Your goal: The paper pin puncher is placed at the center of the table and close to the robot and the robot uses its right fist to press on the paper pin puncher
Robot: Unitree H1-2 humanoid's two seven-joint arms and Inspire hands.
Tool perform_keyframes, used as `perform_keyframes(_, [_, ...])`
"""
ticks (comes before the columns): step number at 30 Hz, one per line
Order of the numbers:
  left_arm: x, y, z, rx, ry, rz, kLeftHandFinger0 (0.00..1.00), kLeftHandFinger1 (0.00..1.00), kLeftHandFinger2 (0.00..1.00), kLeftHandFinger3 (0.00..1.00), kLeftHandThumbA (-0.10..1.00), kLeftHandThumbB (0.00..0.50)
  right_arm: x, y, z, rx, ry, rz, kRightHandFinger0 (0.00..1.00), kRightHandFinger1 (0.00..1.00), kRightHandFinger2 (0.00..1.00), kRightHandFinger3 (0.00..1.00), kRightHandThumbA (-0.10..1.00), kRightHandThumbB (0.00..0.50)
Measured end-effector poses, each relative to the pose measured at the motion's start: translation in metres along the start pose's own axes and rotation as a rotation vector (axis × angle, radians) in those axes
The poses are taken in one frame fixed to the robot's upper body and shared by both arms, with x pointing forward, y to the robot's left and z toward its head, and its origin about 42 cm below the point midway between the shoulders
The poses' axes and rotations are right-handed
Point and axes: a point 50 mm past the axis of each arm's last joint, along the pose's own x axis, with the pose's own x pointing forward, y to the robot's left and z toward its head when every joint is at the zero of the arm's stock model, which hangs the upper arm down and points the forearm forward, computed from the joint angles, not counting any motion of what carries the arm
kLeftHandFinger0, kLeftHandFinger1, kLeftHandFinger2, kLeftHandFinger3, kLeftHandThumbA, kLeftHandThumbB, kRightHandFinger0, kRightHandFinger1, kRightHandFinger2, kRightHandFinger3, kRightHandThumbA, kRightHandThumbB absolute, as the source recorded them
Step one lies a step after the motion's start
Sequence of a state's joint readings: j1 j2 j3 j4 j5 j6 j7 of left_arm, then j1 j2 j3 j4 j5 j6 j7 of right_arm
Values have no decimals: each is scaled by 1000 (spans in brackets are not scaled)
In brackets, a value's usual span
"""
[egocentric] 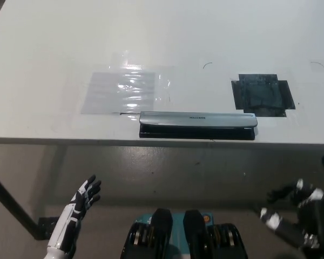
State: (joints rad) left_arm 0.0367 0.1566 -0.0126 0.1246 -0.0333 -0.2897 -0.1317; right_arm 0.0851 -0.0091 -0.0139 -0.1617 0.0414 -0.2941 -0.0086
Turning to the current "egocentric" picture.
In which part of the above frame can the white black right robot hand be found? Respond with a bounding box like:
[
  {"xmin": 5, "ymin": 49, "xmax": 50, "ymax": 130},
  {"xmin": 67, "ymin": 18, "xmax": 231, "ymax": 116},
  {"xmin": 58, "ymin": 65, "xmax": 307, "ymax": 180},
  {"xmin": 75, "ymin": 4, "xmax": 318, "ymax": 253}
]
[{"xmin": 260, "ymin": 178, "xmax": 324, "ymax": 252}]

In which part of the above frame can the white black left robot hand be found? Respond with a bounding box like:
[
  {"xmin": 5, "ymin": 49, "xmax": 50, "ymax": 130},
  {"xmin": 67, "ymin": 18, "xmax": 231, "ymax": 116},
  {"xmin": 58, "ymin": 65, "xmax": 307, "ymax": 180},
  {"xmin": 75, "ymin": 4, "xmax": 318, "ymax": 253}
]
[{"xmin": 46, "ymin": 175, "xmax": 102, "ymax": 254}]

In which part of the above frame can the silver black hole puncher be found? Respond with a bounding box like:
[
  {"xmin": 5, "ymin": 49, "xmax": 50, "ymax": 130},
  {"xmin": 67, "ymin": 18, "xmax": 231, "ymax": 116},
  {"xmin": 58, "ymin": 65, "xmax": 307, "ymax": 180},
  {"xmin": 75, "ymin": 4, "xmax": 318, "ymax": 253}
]
[{"xmin": 139, "ymin": 111, "xmax": 258, "ymax": 141}]

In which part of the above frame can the black table leg foot plate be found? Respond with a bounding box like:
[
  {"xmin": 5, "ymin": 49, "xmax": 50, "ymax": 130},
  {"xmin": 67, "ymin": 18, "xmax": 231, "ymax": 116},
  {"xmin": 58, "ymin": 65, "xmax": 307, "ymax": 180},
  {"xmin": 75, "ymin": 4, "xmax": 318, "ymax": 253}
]
[{"xmin": 37, "ymin": 216, "xmax": 60, "ymax": 240}]

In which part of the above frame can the black metal table leg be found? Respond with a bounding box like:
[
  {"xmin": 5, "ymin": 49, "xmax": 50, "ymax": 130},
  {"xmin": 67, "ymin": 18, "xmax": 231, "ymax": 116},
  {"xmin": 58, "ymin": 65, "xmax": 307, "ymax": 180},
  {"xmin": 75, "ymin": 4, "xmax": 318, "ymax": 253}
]
[{"xmin": 0, "ymin": 167, "xmax": 43, "ymax": 240}]

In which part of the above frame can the black tape patch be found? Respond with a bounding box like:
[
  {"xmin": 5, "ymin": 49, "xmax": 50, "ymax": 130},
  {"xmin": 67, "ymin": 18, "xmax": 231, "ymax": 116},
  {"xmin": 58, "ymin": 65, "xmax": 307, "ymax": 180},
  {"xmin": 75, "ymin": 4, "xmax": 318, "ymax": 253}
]
[{"xmin": 230, "ymin": 73, "xmax": 296, "ymax": 118}]

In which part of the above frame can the clear plastic sleeve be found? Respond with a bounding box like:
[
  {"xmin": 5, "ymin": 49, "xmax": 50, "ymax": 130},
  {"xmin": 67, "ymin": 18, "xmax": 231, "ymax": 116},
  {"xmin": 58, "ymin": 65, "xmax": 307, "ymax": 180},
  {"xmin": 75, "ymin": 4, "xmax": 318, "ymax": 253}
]
[{"xmin": 80, "ymin": 50, "xmax": 177, "ymax": 116}]

